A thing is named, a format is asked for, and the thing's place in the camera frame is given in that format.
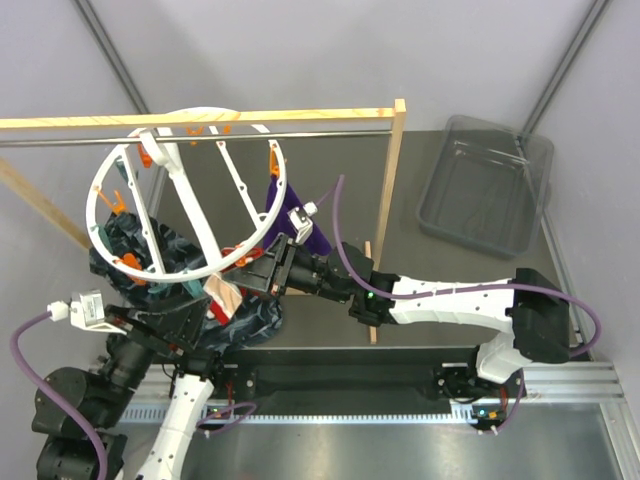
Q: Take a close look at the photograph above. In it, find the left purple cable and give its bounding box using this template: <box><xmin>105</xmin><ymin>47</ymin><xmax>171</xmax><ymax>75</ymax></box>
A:
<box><xmin>9</xmin><ymin>312</ymin><xmax>257</xmax><ymax>480</ymax></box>

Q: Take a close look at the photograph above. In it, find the teal clip front left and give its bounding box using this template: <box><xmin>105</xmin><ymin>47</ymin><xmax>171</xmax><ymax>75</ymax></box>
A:
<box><xmin>94</xmin><ymin>225</ymin><xmax>113</xmax><ymax>254</ymax></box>

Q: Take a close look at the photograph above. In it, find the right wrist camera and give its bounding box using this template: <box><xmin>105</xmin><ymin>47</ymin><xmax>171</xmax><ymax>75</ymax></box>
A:
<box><xmin>287</xmin><ymin>202</ymin><xmax>318</xmax><ymax>245</ymax></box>

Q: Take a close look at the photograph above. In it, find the orange clip holding purple sock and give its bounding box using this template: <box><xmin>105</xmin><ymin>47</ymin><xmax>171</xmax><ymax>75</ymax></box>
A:
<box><xmin>269</xmin><ymin>142</ymin><xmax>280</xmax><ymax>178</ymax></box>

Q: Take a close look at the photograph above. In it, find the teal clip front rim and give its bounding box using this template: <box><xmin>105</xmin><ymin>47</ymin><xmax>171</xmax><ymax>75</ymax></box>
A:
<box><xmin>182</xmin><ymin>279</ymin><xmax>206</xmax><ymax>299</ymax></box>

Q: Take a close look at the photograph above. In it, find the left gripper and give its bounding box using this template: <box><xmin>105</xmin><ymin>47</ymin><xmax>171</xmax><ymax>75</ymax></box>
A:
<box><xmin>95</xmin><ymin>289</ymin><xmax>212</xmax><ymax>424</ymax></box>

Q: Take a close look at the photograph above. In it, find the grey plastic bin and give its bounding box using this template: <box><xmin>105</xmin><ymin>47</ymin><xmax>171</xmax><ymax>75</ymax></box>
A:
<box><xmin>415</xmin><ymin>115</ymin><xmax>554</xmax><ymax>259</ymax></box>

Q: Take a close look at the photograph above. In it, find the orange clip top rim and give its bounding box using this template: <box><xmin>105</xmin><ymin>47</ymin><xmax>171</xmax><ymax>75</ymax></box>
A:
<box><xmin>94</xmin><ymin>187</ymin><xmax>128</xmax><ymax>215</ymax></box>

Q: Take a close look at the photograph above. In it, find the orange clip left rim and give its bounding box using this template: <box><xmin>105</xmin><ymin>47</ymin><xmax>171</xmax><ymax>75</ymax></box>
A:
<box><xmin>114</xmin><ymin>253</ymin><xmax>147</xmax><ymax>286</ymax></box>

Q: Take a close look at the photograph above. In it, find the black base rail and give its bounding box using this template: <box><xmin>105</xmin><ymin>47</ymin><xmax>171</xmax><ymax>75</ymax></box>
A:
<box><xmin>212</xmin><ymin>347</ymin><xmax>518</xmax><ymax>418</ymax></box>

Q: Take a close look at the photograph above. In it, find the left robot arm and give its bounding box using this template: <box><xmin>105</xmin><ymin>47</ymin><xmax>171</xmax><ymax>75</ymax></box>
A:
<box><xmin>32</xmin><ymin>296</ymin><xmax>227</xmax><ymax>479</ymax></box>

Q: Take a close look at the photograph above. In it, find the dark shark print cloth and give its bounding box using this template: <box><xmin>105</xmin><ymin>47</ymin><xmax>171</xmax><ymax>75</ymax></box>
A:
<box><xmin>89</xmin><ymin>213</ymin><xmax>283</xmax><ymax>353</ymax></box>

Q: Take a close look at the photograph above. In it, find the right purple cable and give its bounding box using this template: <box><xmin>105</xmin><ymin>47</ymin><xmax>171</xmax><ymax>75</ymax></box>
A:
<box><xmin>314</xmin><ymin>174</ymin><xmax>602</xmax><ymax>436</ymax></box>

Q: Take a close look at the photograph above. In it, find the red snowflake sock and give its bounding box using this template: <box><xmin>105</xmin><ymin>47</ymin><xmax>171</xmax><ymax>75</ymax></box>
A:
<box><xmin>207</xmin><ymin>300</ymin><xmax>233</xmax><ymax>325</ymax></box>
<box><xmin>203</xmin><ymin>273</ymin><xmax>243</xmax><ymax>316</ymax></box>

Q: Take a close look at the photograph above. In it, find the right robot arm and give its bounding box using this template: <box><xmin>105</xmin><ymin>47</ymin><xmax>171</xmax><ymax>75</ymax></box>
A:
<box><xmin>222</xmin><ymin>234</ymin><xmax>572</xmax><ymax>396</ymax></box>

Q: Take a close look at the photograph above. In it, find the purple sock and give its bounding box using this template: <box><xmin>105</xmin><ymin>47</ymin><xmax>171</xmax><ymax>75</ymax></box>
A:
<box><xmin>262</xmin><ymin>185</ymin><xmax>332</xmax><ymax>256</ymax></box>

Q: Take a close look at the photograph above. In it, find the orange clip rim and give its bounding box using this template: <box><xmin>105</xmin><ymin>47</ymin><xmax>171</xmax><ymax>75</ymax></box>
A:
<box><xmin>94</xmin><ymin>187</ymin><xmax>128</xmax><ymax>215</ymax></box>
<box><xmin>114</xmin><ymin>253</ymin><xmax>147</xmax><ymax>286</ymax></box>

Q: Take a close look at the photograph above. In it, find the metal rack rod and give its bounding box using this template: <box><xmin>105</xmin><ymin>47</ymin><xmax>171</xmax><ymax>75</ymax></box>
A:
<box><xmin>1</xmin><ymin>130</ymin><xmax>391</xmax><ymax>148</ymax></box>

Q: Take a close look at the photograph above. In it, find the wooden clothes rack frame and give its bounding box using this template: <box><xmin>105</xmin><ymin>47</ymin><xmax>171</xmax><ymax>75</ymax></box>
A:
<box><xmin>0</xmin><ymin>98</ymin><xmax>407</xmax><ymax>345</ymax></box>

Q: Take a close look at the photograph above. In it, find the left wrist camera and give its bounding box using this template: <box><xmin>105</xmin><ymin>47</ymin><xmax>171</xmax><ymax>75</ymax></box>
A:
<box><xmin>46</xmin><ymin>290</ymin><xmax>127</xmax><ymax>335</ymax></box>

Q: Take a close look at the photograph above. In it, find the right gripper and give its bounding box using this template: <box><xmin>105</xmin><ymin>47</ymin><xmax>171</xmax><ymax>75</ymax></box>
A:
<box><xmin>226</xmin><ymin>234</ymin><xmax>353</xmax><ymax>304</ymax></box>

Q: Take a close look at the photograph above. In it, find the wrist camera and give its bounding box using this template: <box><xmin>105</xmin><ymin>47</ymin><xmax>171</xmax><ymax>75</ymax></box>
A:
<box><xmin>287</xmin><ymin>202</ymin><xmax>318</xmax><ymax>245</ymax></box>
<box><xmin>46</xmin><ymin>290</ymin><xmax>127</xmax><ymax>335</ymax></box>

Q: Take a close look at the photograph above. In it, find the orange clip right bar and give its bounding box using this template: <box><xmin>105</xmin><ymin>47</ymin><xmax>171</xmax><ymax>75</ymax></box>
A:
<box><xmin>186</xmin><ymin>126</ymin><xmax>204</xmax><ymax>146</ymax></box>

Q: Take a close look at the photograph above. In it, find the white round clip hanger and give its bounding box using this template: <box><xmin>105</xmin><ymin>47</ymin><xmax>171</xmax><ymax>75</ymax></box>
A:
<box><xmin>86</xmin><ymin>107</ymin><xmax>306</xmax><ymax>283</ymax></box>

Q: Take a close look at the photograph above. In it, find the purple cable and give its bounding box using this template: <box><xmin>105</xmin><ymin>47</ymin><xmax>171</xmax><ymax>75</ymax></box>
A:
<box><xmin>314</xmin><ymin>174</ymin><xmax>602</xmax><ymax>436</ymax></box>
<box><xmin>9</xmin><ymin>312</ymin><xmax>257</xmax><ymax>480</ymax></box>

